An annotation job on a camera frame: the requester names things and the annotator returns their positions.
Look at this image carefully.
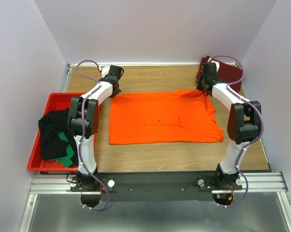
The orange t shirt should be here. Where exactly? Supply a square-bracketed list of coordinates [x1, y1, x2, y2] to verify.
[109, 89, 224, 145]

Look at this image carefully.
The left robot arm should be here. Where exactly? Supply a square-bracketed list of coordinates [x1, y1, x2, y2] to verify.
[67, 65, 124, 191]

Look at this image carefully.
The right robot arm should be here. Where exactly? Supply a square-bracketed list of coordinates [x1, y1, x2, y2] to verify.
[197, 62, 264, 189]

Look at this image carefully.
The folded maroon t shirt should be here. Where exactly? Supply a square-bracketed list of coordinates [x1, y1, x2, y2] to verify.
[196, 56, 243, 84]

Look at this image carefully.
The red plastic bin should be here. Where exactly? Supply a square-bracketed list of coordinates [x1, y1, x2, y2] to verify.
[28, 92, 83, 173]

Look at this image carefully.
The black t shirt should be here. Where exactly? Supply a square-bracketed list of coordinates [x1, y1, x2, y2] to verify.
[38, 108, 73, 161]

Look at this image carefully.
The green t shirt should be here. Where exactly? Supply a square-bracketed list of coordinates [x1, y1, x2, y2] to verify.
[55, 131, 78, 168]

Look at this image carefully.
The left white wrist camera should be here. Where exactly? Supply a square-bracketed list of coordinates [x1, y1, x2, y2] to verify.
[98, 66, 110, 78]

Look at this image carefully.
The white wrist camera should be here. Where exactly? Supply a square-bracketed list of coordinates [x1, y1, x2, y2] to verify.
[98, 66, 110, 78]
[207, 58, 220, 72]

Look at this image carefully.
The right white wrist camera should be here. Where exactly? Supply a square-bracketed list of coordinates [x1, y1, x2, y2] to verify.
[207, 58, 220, 72]

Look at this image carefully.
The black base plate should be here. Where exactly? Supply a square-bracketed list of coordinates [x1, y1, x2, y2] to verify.
[66, 171, 242, 206]

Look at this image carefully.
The aluminium frame rail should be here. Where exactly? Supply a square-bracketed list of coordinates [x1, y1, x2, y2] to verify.
[20, 172, 291, 232]

